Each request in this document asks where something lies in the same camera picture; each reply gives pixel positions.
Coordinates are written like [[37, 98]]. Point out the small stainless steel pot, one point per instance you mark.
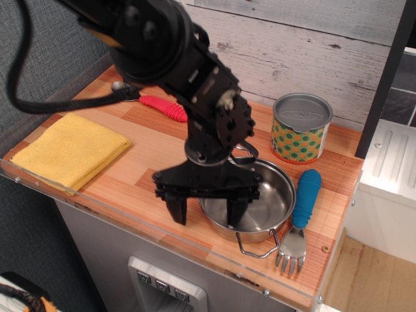
[[264, 217]]

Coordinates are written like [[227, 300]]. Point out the spoon with red handle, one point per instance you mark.
[[173, 110]]

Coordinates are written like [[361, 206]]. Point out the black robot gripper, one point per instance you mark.
[[226, 180]]

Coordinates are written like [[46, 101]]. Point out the silver dispenser button panel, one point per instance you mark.
[[160, 290]]

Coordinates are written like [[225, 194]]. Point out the dark grey right post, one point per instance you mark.
[[392, 63]]

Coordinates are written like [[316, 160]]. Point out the clear acrylic edge guard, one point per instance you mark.
[[138, 210]]

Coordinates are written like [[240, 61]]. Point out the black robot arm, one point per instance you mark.
[[155, 43]]

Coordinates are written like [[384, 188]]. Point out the orange object bottom left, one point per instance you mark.
[[43, 305]]

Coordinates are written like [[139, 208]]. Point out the grey toy cabinet front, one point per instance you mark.
[[106, 249]]

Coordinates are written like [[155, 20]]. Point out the fork with blue handle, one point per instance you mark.
[[292, 250]]

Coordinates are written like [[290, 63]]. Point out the green orange patterned can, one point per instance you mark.
[[299, 127]]

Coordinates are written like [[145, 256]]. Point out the folded yellow cloth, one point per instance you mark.
[[71, 152]]

